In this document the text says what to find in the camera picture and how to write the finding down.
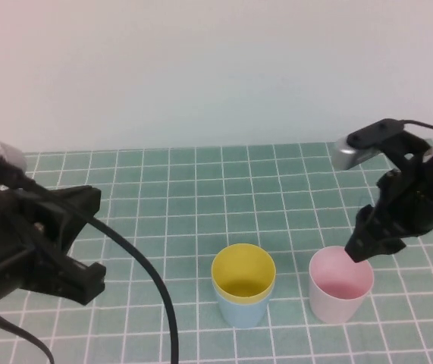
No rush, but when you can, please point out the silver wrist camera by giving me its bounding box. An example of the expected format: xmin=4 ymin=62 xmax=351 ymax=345
xmin=331 ymin=137 xmax=383 ymax=171
xmin=0 ymin=130 xmax=28 ymax=179

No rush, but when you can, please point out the yellow plastic cup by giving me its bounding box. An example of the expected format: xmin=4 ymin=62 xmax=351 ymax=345
xmin=211 ymin=244 xmax=277 ymax=307

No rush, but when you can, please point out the blue plastic cup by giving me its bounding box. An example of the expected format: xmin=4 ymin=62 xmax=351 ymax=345
xmin=213 ymin=280 xmax=274 ymax=329

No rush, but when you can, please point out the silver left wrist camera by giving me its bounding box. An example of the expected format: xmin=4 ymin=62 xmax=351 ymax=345
xmin=0 ymin=130 xmax=28 ymax=179

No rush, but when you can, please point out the black camera cable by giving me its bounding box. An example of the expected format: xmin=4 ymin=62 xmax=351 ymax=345
xmin=400 ymin=119 xmax=433 ymax=134
xmin=0 ymin=166 xmax=181 ymax=364

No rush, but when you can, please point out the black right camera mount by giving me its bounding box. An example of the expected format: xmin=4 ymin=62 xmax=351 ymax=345
xmin=347 ymin=118 xmax=433 ymax=181

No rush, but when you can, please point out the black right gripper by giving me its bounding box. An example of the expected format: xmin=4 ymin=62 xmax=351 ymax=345
xmin=344 ymin=158 xmax=433 ymax=265

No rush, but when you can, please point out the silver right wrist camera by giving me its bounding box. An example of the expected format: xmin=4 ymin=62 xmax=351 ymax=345
xmin=331 ymin=137 xmax=383 ymax=171

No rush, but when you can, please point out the black left camera cable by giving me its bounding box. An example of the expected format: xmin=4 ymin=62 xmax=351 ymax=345
xmin=0 ymin=166 xmax=181 ymax=364

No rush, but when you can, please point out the pink plastic cup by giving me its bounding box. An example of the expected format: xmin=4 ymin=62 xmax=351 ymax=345
xmin=309 ymin=245 xmax=375 ymax=325

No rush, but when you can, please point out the black right camera cable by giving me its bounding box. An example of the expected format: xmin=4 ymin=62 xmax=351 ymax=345
xmin=400 ymin=119 xmax=433 ymax=134

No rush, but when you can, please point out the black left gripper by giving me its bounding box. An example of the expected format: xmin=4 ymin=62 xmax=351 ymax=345
xmin=0 ymin=184 xmax=108 ymax=316

